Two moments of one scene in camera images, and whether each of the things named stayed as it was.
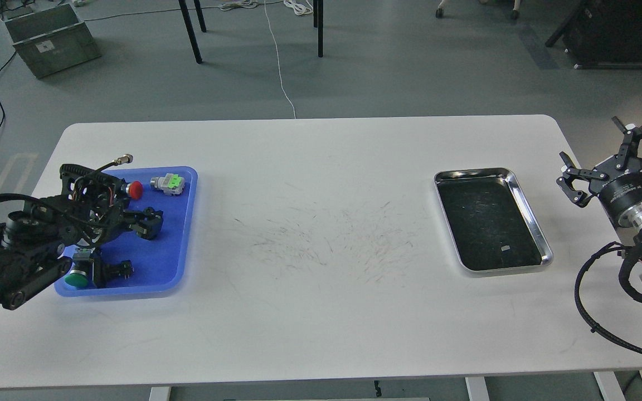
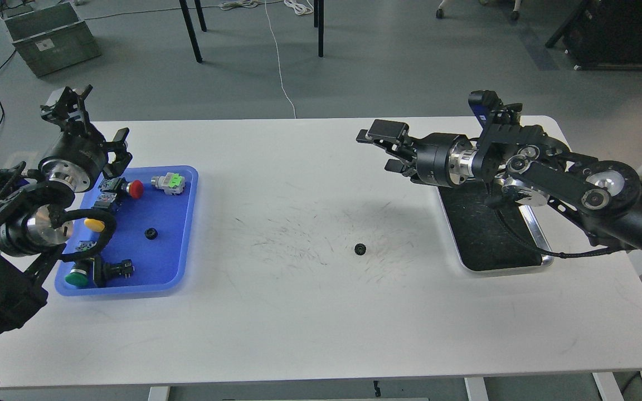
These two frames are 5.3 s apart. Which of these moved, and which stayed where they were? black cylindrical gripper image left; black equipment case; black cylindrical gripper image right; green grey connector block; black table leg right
Moved: black cylindrical gripper image left; black cylindrical gripper image right
Stayed: black table leg right; green grey connector block; black equipment case
